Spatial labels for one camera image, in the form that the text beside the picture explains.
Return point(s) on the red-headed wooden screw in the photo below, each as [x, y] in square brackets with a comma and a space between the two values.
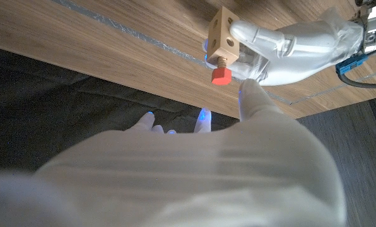
[221, 76]

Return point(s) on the black backdrop curtain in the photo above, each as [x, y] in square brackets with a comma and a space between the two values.
[49, 110]

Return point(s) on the small wooden block with holes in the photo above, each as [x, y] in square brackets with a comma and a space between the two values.
[221, 38]

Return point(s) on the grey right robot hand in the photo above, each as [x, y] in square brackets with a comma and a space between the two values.
[191, 183]

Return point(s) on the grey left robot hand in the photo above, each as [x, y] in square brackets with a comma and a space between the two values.
[301, 50]

